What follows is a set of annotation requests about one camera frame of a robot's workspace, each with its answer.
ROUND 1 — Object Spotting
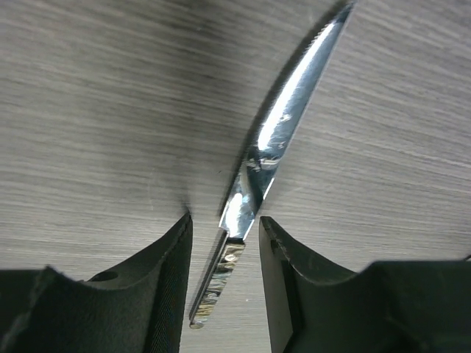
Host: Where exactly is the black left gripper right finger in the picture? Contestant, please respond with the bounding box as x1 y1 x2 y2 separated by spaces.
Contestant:
259 216 470 352

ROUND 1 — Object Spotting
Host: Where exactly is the silver table knife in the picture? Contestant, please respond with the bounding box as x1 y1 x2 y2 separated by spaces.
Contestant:
189 1 355 329

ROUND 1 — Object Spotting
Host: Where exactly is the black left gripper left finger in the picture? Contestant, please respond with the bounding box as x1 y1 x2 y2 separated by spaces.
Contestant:
1 214 193 352

